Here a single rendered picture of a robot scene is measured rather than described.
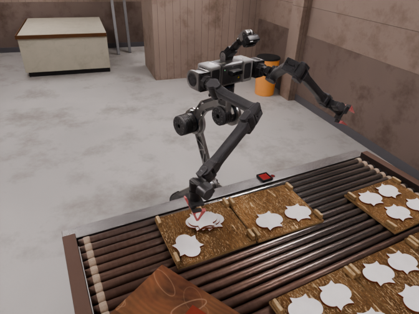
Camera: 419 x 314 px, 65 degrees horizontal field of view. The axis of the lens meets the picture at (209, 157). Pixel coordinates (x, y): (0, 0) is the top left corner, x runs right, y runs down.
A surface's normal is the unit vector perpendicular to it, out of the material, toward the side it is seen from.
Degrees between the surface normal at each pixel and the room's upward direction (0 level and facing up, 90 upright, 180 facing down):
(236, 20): 90
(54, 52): 90
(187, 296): 0
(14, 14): 90
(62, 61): 90
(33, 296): 0
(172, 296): 0
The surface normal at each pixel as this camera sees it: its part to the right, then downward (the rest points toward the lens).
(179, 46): 0.34, 0.50
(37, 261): 0.04, -0.86
